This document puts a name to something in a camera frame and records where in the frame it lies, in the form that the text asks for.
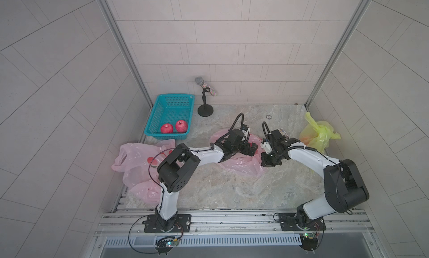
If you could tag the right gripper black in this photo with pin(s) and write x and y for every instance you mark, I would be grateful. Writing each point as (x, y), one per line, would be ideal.
(265, 162)

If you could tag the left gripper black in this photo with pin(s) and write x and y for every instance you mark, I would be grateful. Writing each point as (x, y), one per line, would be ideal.
(251, 151)

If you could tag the pink plastic bag back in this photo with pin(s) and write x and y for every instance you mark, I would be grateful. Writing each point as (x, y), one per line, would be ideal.
(244, 164)

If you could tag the pink plastic bag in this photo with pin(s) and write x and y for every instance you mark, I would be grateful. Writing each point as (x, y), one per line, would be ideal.
(244, 164)
(139, 162)

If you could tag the red apple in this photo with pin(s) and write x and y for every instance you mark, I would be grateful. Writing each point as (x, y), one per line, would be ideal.
(167, 128)
(181, 126)

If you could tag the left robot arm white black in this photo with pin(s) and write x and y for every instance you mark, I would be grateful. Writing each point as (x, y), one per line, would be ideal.
(175, 171)

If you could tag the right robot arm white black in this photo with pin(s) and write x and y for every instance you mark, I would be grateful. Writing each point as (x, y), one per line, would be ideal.
(344, 187)

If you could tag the yellow-green plastic bag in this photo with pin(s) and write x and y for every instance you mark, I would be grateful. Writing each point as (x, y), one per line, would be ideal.
(317, 134)

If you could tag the playing card deck box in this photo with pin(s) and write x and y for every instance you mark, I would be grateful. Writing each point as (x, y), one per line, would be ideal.
(282, 131)

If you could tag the microphone on black stand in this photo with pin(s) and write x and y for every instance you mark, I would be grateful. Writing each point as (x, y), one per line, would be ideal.
(205, 110)

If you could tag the teal plastic basket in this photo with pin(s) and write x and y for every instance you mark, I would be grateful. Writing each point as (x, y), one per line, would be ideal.
(169, 109)

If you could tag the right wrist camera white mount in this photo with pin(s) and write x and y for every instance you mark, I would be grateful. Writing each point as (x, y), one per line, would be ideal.
(266, 147)

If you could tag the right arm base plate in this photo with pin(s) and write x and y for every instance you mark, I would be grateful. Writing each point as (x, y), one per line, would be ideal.
(298, 222)

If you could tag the right circuit board with cables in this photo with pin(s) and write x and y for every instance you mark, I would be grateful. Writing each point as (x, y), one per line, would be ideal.
(309, 241)

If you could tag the circuit board with cables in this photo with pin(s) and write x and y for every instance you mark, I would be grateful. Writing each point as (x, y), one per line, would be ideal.
(309, 241)
(166, 244)

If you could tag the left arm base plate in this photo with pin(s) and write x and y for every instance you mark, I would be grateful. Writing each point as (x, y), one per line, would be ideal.
(178, 223)

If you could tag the left circuit board with cables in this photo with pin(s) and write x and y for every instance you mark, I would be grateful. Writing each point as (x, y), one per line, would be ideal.
(166, 244)

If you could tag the aluminium rail frame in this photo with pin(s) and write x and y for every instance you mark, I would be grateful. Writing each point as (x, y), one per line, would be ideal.
(233, 228)

